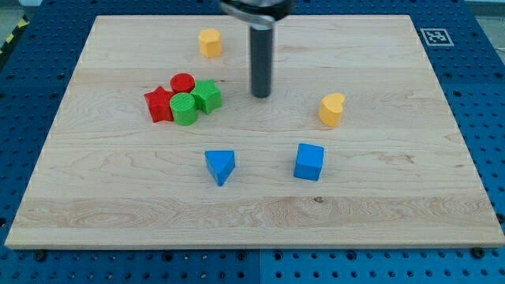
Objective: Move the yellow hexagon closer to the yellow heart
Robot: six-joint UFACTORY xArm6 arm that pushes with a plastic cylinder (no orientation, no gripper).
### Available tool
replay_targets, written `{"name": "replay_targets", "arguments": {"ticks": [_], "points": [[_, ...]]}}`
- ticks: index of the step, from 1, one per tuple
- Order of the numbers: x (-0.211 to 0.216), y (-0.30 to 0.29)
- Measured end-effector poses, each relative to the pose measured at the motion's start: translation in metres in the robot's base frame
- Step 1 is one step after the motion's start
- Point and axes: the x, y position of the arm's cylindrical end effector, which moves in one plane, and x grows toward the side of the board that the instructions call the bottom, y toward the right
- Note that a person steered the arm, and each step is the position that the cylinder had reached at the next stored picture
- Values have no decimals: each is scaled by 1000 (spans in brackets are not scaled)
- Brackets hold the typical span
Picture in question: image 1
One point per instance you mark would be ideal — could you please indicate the red star block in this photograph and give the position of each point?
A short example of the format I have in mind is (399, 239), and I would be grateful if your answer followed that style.
(158, 102)

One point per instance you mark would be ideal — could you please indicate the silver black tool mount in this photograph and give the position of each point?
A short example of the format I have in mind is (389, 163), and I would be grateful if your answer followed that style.
(264, 13)

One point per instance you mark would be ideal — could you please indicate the yellow black hazard tape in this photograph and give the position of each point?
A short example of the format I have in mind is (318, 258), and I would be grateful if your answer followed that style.
(14, 37)

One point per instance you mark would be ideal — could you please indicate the blue cube block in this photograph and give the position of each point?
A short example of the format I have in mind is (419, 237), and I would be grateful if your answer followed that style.
(309, 162)

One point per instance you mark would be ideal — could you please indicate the yellow hexagon block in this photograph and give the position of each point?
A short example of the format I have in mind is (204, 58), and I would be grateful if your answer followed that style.
(210, 43)

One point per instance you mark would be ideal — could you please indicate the green star block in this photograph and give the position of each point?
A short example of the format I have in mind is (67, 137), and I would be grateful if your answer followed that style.
(207, 95)

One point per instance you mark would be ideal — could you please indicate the blue triangle block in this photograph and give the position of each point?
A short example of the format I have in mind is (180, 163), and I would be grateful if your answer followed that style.
(220, 164)

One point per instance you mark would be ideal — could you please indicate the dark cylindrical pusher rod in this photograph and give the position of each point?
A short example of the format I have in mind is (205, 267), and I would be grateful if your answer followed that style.
(261, 51)

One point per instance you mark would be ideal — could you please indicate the green cylinder block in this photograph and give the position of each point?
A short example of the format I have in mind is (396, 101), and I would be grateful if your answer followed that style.
(183, 107)

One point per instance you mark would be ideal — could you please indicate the wooden board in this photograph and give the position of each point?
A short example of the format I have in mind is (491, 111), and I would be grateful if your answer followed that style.
(396, 173)

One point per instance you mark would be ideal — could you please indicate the white fiducial marker tag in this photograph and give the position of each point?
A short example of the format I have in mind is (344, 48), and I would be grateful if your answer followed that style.
(436, 37)

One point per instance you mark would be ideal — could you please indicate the yellow heart block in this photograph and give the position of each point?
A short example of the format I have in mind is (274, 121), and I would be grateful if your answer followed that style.
(331, 108)

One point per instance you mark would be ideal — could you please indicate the red cylinder block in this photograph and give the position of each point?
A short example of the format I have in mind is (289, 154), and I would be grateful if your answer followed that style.
(182, 82)

